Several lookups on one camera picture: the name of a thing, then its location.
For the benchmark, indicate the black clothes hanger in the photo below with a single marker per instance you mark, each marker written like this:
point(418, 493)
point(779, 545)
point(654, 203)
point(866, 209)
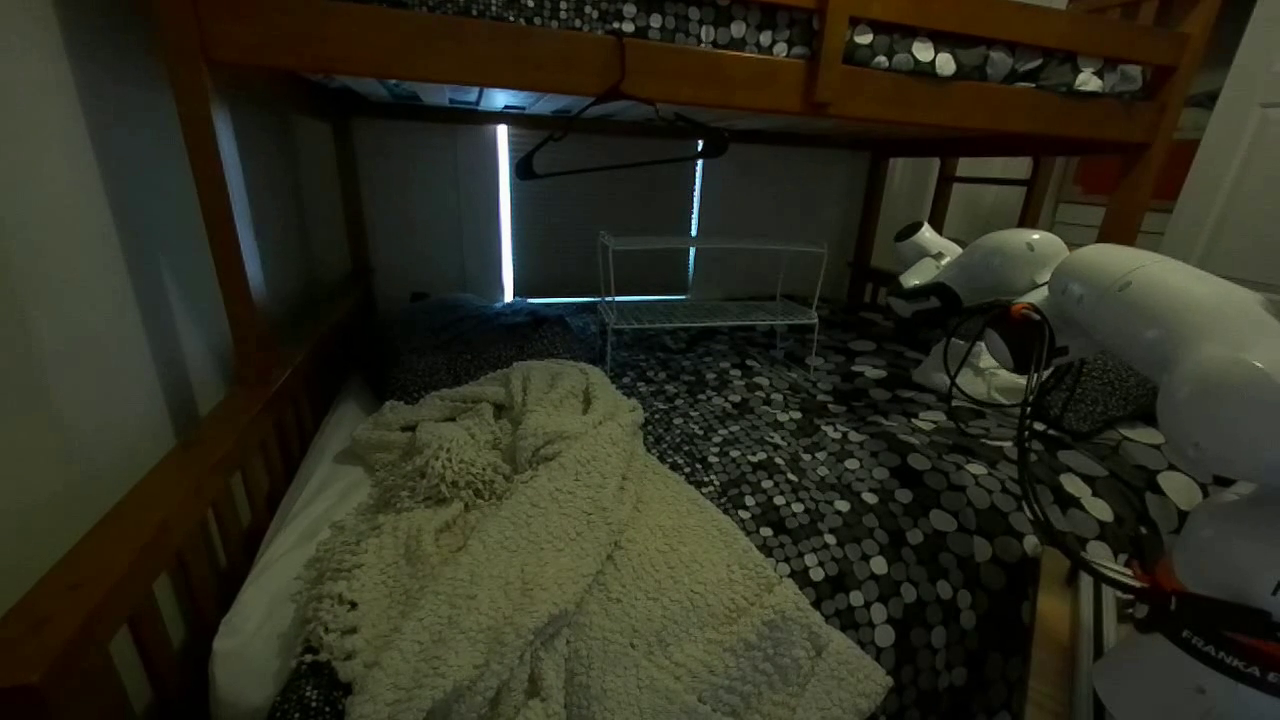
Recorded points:
point(620, 166)

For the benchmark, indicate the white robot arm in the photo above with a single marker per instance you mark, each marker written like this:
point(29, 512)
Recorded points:
point(1175, 333)

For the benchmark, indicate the light wooden board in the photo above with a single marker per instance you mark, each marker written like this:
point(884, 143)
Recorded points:
point(1050, 642)

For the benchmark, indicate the white mattress sheet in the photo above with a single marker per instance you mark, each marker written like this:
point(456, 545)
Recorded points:
point(265, 601)

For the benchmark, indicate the white door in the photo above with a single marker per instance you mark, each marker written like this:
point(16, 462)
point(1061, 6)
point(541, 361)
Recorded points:
point(1242, 145)

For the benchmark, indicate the black dotted duvet cover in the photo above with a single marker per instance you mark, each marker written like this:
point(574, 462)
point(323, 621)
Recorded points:
point(855, 506)

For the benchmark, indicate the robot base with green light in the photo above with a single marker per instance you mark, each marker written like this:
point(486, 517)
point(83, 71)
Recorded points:
point(1175, 683)

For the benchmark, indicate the cream knitted blanket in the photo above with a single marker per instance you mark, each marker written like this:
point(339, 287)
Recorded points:
point(533, 534)

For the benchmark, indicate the grey window blind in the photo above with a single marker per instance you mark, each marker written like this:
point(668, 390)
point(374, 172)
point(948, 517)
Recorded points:
point(584, 227)

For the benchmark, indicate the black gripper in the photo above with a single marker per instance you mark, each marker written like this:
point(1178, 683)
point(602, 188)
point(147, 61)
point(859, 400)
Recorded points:
point(989, 328)

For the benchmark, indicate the wooden bunk bed frame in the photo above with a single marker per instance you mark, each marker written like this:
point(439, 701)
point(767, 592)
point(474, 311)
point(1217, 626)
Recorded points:
point(466, 55)

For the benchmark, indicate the dotted upper bunk bedding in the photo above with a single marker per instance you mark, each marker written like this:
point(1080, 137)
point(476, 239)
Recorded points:
point(693, 23)

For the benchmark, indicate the grey speckled pillow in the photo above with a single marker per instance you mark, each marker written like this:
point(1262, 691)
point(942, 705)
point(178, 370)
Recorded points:
point(1114, 392)

